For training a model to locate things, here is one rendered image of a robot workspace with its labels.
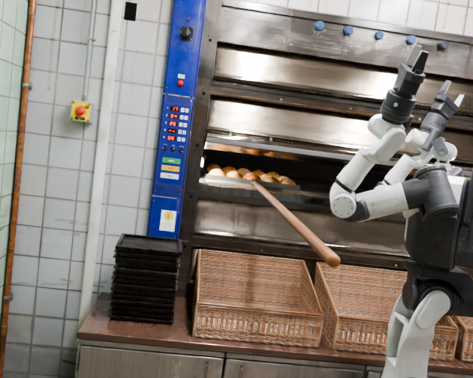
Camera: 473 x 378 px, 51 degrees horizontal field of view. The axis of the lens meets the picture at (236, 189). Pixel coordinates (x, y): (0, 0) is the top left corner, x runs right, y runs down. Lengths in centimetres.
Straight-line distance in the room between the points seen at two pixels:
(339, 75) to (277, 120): 39
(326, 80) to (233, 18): 56
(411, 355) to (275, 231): 101
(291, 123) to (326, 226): 57
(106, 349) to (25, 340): 76
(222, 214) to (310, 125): 64
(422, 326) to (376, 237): 99
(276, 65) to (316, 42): 23
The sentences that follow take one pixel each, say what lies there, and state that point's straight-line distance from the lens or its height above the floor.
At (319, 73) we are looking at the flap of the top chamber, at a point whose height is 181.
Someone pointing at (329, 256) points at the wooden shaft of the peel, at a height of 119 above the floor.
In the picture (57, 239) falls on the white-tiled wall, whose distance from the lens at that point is 267.
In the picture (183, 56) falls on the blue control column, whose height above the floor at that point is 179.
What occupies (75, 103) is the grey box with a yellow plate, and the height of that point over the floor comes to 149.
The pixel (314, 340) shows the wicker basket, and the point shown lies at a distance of 227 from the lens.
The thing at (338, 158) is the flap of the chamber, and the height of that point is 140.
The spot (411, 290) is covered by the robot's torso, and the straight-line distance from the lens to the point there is 187.
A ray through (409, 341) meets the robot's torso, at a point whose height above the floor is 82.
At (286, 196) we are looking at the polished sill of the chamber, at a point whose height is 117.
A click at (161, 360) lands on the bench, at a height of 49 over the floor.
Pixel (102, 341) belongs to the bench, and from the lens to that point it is 219.
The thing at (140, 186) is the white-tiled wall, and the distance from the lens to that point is 256.
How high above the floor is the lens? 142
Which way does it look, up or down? 5 degrees down
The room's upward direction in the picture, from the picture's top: 7 degrees clockwise
